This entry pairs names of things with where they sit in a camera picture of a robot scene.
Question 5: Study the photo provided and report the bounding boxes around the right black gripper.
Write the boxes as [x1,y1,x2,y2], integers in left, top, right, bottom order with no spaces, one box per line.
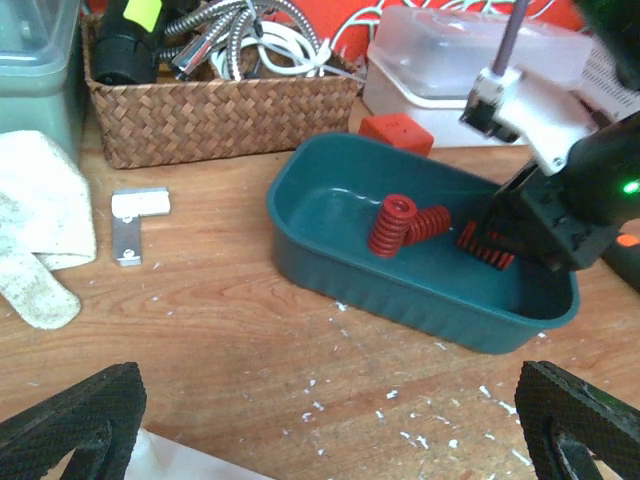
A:
[479,164,618,271]

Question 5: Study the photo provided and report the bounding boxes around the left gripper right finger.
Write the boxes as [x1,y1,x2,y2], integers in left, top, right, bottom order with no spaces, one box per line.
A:
[514,361,639,479]

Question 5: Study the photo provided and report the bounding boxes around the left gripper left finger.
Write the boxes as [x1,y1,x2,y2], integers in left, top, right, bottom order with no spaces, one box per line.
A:
[1,362,147,479]

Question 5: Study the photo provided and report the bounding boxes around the red spring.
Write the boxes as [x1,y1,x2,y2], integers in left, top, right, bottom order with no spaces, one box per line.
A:
[403,205,451,246]
[367,194,418,258]
[456,220,515,270]

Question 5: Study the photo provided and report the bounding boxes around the white peg base plate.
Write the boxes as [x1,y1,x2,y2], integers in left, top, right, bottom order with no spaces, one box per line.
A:
[124,428,267,480]

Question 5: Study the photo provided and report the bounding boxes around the beige work glove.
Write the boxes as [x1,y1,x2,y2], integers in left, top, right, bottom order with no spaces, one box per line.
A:
[1,130,97,330]

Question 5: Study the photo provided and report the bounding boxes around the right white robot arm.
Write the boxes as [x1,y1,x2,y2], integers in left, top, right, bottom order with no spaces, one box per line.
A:
[458,1,639,271]

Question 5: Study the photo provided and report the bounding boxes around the red cube block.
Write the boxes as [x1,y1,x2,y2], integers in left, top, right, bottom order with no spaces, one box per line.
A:
[358,113,434,156]

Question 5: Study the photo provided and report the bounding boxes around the teal plastic tray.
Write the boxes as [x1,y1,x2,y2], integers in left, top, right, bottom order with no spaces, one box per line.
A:
[266,133,580,354]

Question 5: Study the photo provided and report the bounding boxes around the woven wicker basket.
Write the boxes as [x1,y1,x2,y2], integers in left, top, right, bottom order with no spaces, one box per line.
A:
[81,15,359,169]

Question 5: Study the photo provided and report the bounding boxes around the grey plastic storage box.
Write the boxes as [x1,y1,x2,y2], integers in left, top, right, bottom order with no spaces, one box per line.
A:
[1,0,87,161]

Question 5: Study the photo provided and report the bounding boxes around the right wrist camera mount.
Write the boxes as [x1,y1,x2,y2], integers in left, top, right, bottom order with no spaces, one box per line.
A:
[460,67,597,177]

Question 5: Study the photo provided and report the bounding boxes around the white plastic handled case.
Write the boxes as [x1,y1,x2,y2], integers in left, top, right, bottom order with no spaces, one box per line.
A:
[363,5,594,148]

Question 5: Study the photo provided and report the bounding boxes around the small white metal bracket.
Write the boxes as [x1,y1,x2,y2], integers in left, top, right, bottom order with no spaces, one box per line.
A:
[111,187,171,267]

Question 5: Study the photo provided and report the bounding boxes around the coiled white cables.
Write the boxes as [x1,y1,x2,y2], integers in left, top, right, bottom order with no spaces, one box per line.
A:
[164,0,366,84]

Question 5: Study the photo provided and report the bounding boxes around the green black cordless drill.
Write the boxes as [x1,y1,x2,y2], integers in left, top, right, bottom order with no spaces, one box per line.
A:
[91,0,168,86]

